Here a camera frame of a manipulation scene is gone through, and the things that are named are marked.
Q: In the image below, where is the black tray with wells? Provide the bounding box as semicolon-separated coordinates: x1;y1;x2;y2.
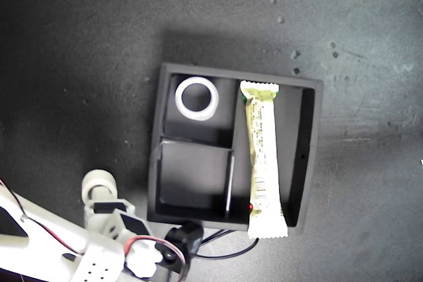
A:
145;61;325;235

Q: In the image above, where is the small white tape roll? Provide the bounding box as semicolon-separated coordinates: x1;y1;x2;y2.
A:
81;169;118;205

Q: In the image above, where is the red arm wire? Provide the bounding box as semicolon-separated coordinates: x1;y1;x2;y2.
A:
0;178;85;257

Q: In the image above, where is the black camera box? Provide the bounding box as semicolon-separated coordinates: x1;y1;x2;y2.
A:
154;221;204;281

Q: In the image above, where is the black camera cable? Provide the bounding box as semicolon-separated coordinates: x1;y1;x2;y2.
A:
196;228;260;261

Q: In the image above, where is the snack bar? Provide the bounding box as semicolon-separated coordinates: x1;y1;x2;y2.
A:
239;79;289;240

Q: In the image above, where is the wide white tape roll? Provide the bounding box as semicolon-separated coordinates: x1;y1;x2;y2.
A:
174;76;220;122

